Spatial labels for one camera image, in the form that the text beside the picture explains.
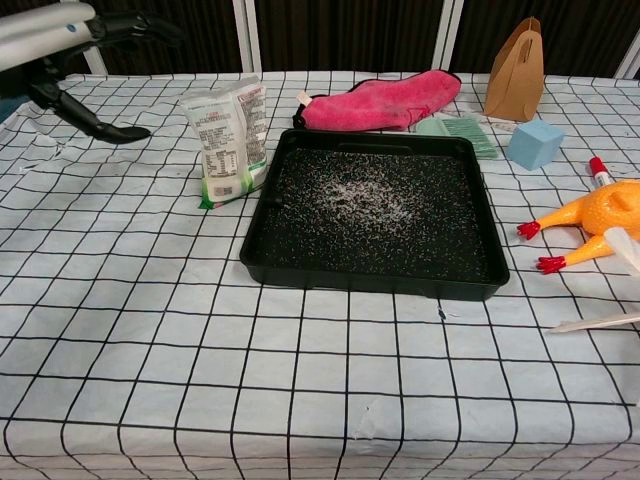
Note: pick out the mint green hand brush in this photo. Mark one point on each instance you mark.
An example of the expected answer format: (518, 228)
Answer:
(465, 132)

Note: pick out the brown paper gable box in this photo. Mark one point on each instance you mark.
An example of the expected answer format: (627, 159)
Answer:
(515, 80)

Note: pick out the white marker with red cap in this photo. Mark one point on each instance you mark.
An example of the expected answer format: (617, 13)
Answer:
(599, 172)

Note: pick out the clear plastic ruler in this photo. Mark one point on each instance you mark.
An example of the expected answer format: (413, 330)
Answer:
(495, 123)

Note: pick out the pink microfibre cloth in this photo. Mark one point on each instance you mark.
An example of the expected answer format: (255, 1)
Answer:
(380, 102)

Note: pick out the black square plastic tray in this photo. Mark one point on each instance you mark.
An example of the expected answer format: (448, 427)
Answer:
(370, 215)

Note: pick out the orange rubber chicken toy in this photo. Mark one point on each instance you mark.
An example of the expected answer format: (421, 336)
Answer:
(600, 210)

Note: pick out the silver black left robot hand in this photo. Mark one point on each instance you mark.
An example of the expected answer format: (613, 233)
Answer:
(40, 35)

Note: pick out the light blue foam cube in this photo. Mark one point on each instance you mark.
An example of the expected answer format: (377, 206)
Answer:
(535, 145)

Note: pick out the white black checked tablecloth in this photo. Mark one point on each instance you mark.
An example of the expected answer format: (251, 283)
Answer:
(150, 325)

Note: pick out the white green food bag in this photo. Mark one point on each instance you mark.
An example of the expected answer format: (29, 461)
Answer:
(225, 135)

